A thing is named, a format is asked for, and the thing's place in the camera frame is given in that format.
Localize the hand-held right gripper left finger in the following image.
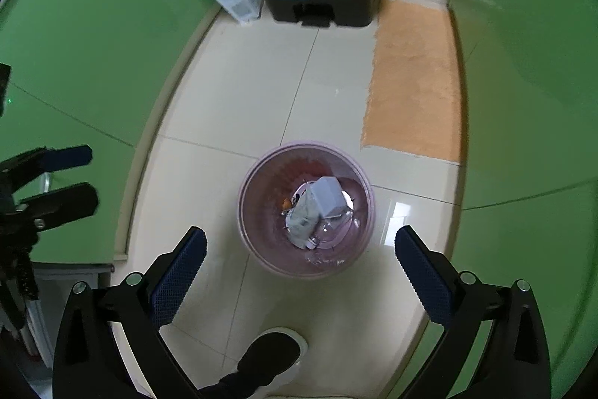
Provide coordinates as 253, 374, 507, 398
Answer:
53, 227, 207, 399

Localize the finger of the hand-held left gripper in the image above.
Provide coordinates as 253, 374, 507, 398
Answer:
14, 182, 100, 232
0, 145, 93, 190

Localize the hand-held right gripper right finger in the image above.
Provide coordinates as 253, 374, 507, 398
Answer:
395, 225, 552, 399

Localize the pink wastebasket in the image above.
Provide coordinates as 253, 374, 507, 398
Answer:
237, 141, 377, 278

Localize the clear plastic bottle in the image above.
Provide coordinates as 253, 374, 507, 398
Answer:
309, 212, 356, 251

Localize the white plastic box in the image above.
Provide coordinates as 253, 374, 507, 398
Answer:
306, 176, 349, 220

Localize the white printed paper wrapper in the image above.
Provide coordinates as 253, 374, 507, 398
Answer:
286, 193, 324, 249

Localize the green cabinet door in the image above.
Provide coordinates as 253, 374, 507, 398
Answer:
406, 0, 598, 399
0, 0, 226, 264

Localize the person's dark trouser leg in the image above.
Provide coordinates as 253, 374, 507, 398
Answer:
196, 370, 265, 399

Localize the person's black shoe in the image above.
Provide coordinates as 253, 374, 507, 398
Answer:
236, 326, 309, 395

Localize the orange floor mat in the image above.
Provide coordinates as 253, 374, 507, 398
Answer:
361, 0, 469, 164

